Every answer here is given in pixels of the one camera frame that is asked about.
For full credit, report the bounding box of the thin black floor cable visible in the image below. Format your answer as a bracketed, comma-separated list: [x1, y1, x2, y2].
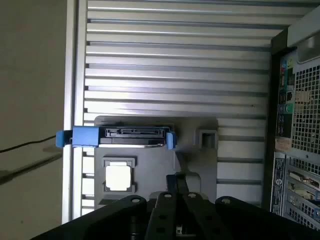
[0, 134, 57, 153]

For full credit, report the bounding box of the black open PC case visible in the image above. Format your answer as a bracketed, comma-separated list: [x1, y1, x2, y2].
[259, 0, 320, 232]

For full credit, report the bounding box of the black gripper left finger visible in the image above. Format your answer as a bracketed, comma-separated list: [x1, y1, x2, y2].
[31, 174, 179, 240]

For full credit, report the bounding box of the grey plastic parts rack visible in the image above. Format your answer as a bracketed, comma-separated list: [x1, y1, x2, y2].
[92, 115, 220, 213]

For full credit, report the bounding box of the hard disk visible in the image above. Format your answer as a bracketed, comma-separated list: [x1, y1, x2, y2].
[55, 126, 179, 151]

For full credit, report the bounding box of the silver CPU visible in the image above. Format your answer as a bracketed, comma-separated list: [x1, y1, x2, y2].
[104, 161, 131, 191]

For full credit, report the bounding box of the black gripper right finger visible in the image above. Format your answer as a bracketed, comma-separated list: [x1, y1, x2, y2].
[176, 174, 320, 240]

